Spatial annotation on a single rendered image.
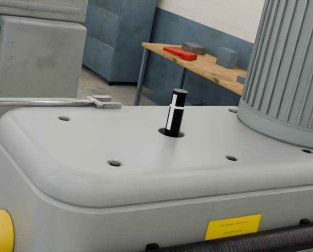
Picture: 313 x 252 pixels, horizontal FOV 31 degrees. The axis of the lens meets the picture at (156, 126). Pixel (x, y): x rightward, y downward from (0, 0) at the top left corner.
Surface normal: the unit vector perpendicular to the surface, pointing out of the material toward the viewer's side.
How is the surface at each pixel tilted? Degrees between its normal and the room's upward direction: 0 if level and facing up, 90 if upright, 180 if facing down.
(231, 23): 90
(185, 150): 0
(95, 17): 90
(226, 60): 90
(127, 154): 0
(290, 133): 90
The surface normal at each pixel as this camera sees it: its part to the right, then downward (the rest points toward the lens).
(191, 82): -0.83, 0.02
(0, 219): 0.34, -0.77
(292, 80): -0.53, 0.17
